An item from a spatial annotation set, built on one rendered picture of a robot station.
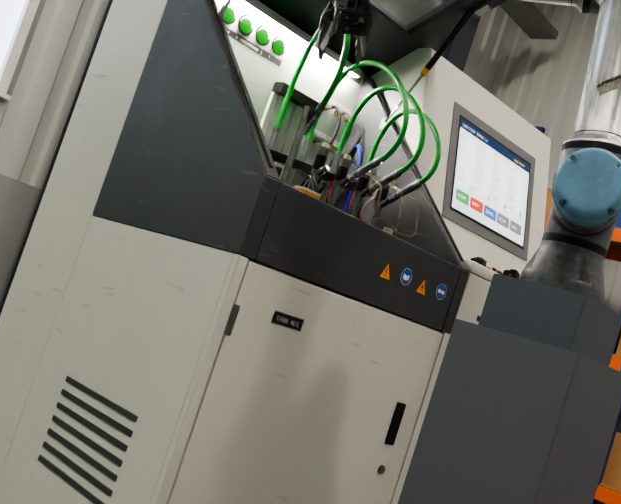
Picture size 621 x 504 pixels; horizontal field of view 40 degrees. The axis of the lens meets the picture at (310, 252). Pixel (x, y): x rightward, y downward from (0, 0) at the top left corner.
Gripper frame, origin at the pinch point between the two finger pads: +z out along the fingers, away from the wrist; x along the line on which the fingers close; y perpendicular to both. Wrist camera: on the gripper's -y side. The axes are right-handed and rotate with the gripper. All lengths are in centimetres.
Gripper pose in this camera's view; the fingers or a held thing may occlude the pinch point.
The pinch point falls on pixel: (339, 55)
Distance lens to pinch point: 186.8
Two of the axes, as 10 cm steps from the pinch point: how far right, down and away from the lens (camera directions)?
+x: 9.9, 1.0, 1.3
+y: 0.3, 6.5, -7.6
